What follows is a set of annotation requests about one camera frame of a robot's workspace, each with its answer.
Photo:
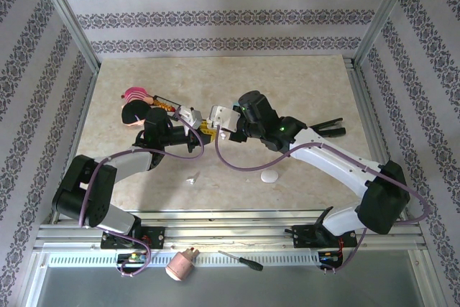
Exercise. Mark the white earbud charging case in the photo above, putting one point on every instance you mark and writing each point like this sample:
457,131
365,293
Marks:
269,177

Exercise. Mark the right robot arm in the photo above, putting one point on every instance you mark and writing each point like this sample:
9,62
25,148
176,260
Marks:
334,163

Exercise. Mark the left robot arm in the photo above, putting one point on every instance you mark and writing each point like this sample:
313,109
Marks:
133,161

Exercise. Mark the doll with black hair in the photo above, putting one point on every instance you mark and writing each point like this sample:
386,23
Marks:
136,113

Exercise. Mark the small circuit board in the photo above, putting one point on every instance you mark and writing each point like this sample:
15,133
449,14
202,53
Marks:
328,257
133,257

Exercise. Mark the pink cylindrical part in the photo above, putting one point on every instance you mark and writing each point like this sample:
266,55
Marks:
179,265

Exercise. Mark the grey metal sheet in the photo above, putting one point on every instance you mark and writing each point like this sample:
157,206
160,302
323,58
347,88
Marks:
230,289

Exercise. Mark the aluminium side rail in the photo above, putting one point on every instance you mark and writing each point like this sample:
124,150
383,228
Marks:
82,113
364,105

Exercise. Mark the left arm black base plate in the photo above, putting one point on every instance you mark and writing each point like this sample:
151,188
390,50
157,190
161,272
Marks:
158,237

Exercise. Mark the aluminium mounting rail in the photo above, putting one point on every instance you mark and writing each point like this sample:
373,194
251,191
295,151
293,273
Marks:
230,235

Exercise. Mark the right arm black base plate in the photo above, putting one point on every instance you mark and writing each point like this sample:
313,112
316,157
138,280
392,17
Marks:
303,237

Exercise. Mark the aluminium frame post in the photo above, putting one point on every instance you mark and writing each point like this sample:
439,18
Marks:
72,23
386,16

